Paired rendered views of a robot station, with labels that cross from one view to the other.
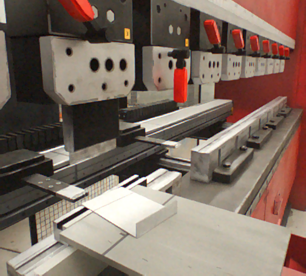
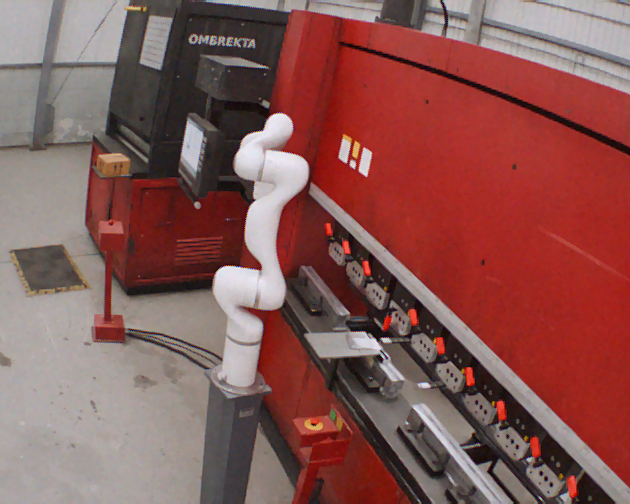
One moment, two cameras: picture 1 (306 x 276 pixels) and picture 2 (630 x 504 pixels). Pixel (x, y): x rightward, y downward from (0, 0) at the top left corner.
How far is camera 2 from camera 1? 262 cm
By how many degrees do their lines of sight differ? 114
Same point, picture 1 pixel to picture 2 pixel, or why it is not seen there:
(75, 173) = (433, 368)
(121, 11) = (385, 281)
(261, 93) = not seen: outside the picture
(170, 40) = (400, 305)
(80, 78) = (370, 291)
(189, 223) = (342, 347)
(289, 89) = not seen: outside the picture
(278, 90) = not seen: outside the picture
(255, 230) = (327, 352)
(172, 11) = (405, 293)
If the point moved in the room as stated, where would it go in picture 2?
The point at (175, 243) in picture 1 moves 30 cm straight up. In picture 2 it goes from (337, 340) to (353, 274)
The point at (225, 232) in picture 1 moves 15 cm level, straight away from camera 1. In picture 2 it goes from (332, 348) to (356, 367)
